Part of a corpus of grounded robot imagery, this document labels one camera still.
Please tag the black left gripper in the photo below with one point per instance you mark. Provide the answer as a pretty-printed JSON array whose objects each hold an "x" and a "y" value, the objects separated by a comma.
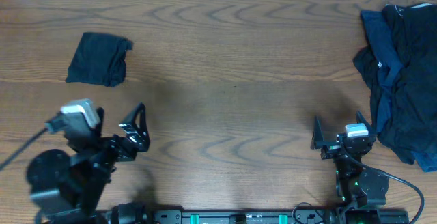
[{"x": 118, "y": 143}]

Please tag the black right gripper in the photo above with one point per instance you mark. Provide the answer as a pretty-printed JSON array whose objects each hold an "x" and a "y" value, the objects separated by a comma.
[{"x": 334, "y": 147}]

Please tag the black nike t-shirt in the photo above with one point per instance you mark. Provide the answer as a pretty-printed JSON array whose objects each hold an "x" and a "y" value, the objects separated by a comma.
[{"x": 100, "y": 59}]

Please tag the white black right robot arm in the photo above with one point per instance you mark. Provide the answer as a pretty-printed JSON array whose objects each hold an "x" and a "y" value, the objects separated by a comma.
[{"x": 362, "y": 189}]

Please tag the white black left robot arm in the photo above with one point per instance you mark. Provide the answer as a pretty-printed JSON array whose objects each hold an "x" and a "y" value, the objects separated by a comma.
[{"x": 66, "y": 188}]

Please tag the navy blue garment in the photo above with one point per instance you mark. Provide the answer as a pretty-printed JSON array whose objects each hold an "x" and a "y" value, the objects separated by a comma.
[{"x": 379, "y": 65}]

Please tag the black garment pile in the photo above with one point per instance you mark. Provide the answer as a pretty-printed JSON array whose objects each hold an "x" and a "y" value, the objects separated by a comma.
[{"x": 411, "y": 132}]

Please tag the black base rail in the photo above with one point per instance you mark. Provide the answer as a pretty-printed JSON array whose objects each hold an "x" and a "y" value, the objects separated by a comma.
[{"x": 299, "y": 216}]

